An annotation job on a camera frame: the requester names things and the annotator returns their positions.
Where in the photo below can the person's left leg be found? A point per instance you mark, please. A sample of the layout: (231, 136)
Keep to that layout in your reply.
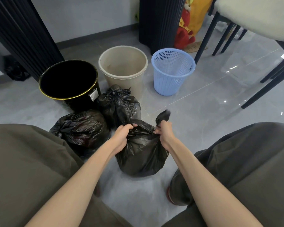
(26, 167)

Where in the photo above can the small crumpled black bag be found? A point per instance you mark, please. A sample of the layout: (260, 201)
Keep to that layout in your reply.
(16, 70)

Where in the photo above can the black bin with gold rim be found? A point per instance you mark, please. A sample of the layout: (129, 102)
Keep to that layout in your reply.
(68, 77)

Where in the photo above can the blue mesh plastic bin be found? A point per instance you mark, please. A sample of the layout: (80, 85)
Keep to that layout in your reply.
(168, 85)

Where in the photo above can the person's right pink shoe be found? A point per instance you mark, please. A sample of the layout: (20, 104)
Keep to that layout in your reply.
(170, 196)

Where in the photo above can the person's right hand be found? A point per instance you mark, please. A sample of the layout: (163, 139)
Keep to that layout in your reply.
(166, 134)

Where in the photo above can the yellow plush toy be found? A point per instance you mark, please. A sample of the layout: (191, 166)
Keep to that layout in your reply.
(200, 14)

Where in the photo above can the black garbage bag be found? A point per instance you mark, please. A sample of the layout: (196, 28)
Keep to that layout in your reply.
(82, 130)
(142, 158)
(118, 104)

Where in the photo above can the person's leg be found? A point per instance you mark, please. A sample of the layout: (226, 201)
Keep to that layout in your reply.
(255, 153)
(26, 167)

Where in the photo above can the person's left hand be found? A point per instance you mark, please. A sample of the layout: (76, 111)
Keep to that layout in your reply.
(121, 137)

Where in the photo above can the cream cushioned chair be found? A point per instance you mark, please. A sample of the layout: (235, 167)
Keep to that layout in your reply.
(258, 14)

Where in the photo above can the red plush toy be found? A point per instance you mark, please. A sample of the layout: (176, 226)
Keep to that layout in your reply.
(183, 37)

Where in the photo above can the person's right leg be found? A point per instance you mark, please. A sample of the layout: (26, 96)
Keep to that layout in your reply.
(255, 153)

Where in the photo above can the beige plastic bin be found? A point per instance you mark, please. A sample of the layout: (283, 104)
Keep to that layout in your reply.
(123, 61)

